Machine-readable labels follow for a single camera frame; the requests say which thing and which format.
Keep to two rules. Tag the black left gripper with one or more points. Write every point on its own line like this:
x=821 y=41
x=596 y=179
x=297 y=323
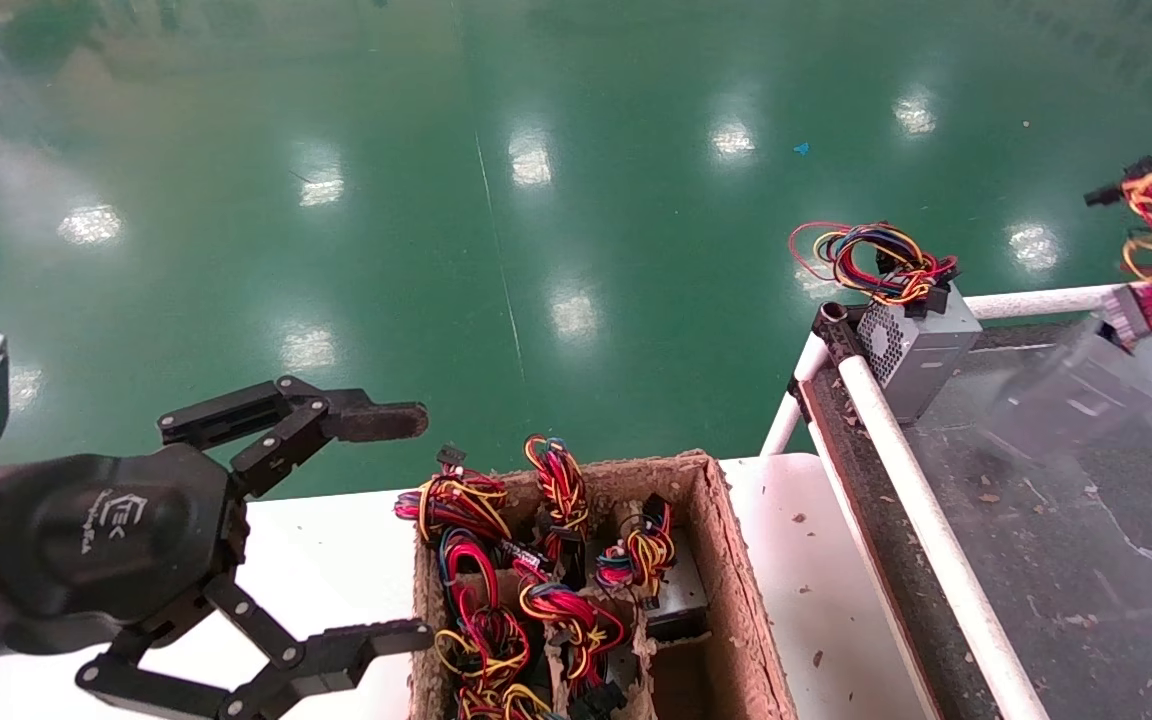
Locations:
x=96 y=540

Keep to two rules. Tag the black tube joint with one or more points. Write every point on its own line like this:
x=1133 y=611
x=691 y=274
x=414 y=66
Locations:
x=839 y=330

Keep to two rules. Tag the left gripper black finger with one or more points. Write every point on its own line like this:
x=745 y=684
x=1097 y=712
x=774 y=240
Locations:
x=376 y=420

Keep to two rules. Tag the long white rail tube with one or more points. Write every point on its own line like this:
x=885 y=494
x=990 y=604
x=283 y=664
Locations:
x=936 y=540

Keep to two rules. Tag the black conveyor belt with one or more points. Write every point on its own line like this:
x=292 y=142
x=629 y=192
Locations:
x=1086 y=560

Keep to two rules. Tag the brown pulp cardboard box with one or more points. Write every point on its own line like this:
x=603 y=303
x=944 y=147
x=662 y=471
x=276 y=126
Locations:
x=736 y=600

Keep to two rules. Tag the short white rail tube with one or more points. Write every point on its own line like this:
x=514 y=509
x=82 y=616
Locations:
x=794 y=400

